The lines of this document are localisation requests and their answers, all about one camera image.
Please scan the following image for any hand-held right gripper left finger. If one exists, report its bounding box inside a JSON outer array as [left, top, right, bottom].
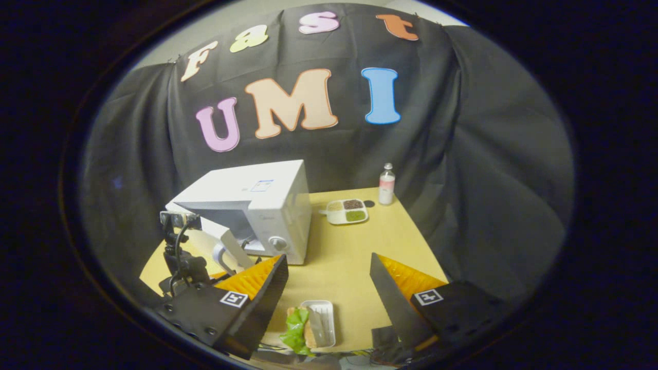
[[154, 254, 289, 360]]

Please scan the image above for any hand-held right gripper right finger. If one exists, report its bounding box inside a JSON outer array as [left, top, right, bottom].
[[369, 252, 509, 360]]

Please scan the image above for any white microwave oven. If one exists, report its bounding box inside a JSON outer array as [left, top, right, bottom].
[[164, 159, 313, 273]]

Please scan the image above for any small black block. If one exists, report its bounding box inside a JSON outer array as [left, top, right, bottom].
[[371, 325, 400, 356]]

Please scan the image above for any small clear pink-label bottle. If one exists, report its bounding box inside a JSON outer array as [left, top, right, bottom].
[[378, 163, 396, 206]]

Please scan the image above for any sandwich with green lettuce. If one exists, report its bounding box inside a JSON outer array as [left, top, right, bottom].
[[279, 307, 317, 356]]

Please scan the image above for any small white plastic tray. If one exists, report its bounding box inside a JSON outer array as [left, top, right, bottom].
[[300, 300, 337, 348]]

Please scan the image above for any divided white dish with grains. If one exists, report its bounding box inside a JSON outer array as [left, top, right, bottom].
[[326, 199, 369, 225]]

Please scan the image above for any black backdrop cloth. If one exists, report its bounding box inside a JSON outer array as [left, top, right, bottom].
[[80, 3, 575, 309]]

